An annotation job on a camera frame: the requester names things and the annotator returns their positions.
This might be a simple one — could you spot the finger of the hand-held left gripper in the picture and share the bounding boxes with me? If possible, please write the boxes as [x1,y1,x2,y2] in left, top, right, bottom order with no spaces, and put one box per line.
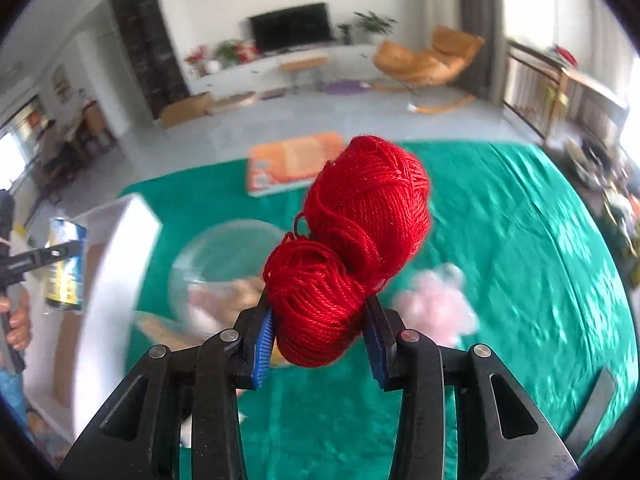
[5,240,82,281]

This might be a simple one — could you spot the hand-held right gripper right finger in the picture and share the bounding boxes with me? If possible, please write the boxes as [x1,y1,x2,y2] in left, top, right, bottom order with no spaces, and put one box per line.
[364,295,581,480]

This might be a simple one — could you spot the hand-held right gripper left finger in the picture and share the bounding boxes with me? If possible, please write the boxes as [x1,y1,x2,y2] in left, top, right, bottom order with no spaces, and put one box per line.
[59,287,275,480]

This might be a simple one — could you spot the blue yellow can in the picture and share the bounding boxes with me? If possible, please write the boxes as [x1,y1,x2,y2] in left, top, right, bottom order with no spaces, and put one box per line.
[44,217,88,313]

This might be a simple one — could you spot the white board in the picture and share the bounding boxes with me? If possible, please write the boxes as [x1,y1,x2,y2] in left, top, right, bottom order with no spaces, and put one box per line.
[25,194,163,441]

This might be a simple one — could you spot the red yarn skein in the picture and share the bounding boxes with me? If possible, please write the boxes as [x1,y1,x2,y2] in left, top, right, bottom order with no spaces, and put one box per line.
[262,135,432,368]

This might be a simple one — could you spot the person's left hand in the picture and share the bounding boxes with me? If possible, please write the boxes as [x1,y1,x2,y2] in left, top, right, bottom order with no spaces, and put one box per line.
[0,290,32,356]

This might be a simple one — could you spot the pink plush toy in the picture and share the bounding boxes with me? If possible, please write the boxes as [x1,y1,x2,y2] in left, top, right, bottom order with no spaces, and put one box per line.
[392,262,480,346]

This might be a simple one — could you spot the clear glass bowl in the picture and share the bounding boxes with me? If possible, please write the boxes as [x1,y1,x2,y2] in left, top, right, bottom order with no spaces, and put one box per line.
[167,219,286,336]

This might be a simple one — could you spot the person's jeans leg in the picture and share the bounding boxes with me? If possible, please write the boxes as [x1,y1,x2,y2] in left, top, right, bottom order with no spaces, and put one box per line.
[0,372,32,438]

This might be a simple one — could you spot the green tablecloth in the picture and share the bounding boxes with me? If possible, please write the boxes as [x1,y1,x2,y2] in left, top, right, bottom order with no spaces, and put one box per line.
[117,140,631,480]

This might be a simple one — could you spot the orange book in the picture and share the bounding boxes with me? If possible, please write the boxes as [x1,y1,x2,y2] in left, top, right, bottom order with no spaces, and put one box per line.
[247,132,348,198]

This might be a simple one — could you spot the brown cardboard box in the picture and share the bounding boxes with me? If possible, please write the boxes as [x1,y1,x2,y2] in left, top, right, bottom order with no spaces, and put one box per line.
[159,92,213,128]

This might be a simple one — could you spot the dark display cabinet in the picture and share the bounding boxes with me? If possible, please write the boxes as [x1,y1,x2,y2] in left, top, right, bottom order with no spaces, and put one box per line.
[110,0,191,121]

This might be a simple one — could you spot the round tan floor cushion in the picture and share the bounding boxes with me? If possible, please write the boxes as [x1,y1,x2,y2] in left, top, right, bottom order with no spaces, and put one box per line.
[207,91,257,113]

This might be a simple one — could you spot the red flowers in white vase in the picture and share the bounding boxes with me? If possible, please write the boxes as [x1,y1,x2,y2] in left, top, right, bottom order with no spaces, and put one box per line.
[184,45,221,77]

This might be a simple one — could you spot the white television cabinet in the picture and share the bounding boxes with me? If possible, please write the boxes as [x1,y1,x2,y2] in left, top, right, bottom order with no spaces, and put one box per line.
[185,42,381,93]

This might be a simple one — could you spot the purple floor mat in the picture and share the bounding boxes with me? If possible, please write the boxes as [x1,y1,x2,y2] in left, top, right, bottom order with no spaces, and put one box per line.
[320,80,373,96]

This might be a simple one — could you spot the green leafy potted plant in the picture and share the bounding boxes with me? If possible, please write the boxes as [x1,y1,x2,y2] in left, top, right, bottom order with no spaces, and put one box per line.
[215,39,246,66]

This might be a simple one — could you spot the pile of assorted clutter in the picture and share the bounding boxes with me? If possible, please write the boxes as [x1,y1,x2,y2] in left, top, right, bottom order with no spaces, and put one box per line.
[565,137,640,261]

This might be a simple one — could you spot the wooden stool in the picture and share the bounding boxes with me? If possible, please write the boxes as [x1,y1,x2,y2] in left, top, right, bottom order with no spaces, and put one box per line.
[277,56,328,92]

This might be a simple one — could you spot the orange lounge chair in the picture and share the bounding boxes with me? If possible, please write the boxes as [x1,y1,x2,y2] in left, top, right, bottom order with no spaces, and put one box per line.
[372,25,486,113]

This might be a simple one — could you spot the wooden railing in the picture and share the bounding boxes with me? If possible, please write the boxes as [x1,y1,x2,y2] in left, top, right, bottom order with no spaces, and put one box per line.
[505,40,628,146]

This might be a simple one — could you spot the black television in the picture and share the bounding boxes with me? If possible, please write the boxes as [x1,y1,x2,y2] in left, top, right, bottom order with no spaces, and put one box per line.
[248,2,335,53]

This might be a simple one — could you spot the large potted plant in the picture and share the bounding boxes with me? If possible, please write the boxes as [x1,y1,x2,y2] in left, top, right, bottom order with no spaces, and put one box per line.
[354,10,398,43]

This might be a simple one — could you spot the grey curtain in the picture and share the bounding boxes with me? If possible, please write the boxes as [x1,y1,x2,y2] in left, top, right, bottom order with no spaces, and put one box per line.
[452,0,506,106]

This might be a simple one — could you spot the framed wall picture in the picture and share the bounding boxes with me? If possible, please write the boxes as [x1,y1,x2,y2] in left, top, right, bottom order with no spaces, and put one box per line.
[52,65,70,106]

